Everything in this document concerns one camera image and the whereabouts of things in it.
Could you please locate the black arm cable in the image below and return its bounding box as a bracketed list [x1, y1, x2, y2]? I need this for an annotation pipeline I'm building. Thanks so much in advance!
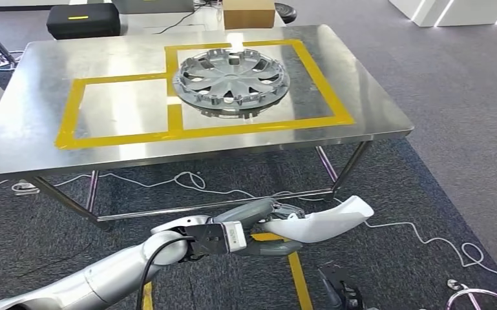
[136, 237, 195, 310]

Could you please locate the floor power socket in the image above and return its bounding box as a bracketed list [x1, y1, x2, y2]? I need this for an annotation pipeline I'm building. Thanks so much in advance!
[11, 181, 41, 196]

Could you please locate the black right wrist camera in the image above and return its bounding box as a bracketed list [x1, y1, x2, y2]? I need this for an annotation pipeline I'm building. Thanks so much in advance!
[317, 265, 365, 310]

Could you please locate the cardboard box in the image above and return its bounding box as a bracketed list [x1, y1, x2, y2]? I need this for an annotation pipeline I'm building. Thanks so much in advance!
[222, 0, 276, 30]

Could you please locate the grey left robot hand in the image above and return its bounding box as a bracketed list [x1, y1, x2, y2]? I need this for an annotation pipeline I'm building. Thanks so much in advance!
[211, 198, 307, 258]

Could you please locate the yellow floor tape square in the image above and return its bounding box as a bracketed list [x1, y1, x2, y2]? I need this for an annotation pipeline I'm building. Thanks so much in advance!
[140, 232, 314, 310]

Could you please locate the white plastic part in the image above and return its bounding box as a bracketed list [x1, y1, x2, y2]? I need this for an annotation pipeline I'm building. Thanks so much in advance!
[260, 195, 375, 244]

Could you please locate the white desk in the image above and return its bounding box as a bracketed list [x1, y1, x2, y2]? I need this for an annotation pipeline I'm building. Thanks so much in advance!
[68, 0, 286, 37]

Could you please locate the yellow workbench tape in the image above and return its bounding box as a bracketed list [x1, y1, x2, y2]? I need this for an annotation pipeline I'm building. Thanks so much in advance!
[54, 39, 355, 150]

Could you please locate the stainless steel workbench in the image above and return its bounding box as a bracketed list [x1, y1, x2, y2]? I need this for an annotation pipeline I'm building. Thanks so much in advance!
[0, 24, 415, 232]

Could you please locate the black hard case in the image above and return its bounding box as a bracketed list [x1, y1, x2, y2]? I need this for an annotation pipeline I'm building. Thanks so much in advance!
[46, 3, 122, 41]

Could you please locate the grey wheel hubcap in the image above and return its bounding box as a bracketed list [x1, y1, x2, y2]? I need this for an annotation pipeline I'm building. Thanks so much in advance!
[172, 48, 291, 114]

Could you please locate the black desk cable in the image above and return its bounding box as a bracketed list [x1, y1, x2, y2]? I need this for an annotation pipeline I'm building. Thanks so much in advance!
[154, 4, 204, 35]

